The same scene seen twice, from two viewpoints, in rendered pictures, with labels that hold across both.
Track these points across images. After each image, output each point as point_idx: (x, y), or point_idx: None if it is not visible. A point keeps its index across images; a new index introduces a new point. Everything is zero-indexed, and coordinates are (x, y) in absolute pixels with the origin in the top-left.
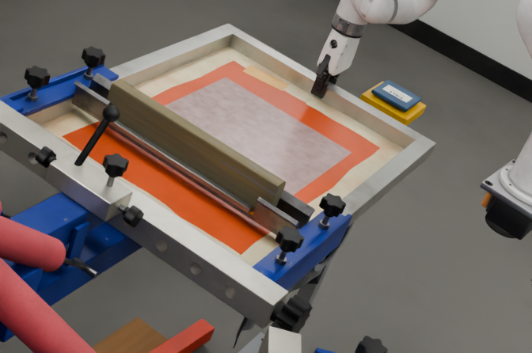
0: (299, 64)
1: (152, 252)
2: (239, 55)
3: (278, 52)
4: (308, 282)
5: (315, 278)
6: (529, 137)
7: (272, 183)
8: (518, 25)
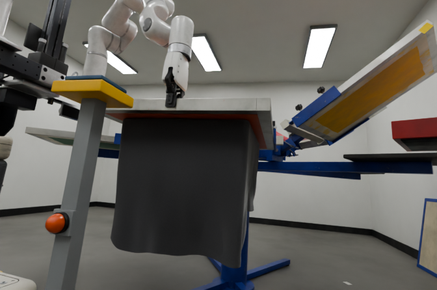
0: (197, 98)
1: None
2: None
3: (217, 98)
4: (115, 243)
5: (113, 235)
6: (105, 70)
7: None
8: (134, 38)
